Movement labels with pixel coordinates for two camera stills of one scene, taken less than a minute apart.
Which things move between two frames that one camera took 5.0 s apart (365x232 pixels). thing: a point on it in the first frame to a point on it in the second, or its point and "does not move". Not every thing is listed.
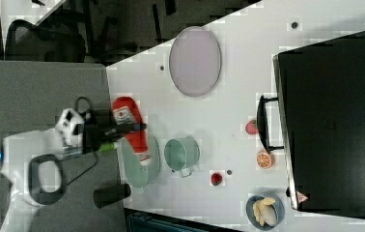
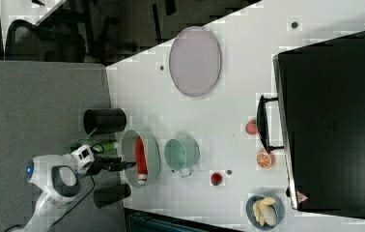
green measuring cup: x=182 y=155 does not move
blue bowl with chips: x=265 y=212 does not move
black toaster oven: x=330 y=119 does not move
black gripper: x=95 y=131 to x=99 y=163
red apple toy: x=251 y=128 does not move
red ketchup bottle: x=126 y=112 to x=141 y=160
